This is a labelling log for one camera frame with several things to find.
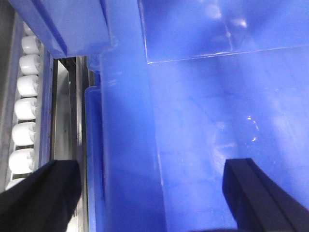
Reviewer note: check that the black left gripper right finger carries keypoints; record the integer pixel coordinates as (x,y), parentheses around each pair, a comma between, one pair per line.
(257,203)

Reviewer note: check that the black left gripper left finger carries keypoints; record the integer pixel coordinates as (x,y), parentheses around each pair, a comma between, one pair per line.
(44,201)

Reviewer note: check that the blue plastic bin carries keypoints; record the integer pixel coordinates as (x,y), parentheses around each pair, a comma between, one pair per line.
(188,84)
(67,28)

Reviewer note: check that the white roller track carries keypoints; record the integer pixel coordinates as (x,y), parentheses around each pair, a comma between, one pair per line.
(23,156)

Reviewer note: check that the stainless steel flow rack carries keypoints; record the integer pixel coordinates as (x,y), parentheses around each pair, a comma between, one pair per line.
(60,124)

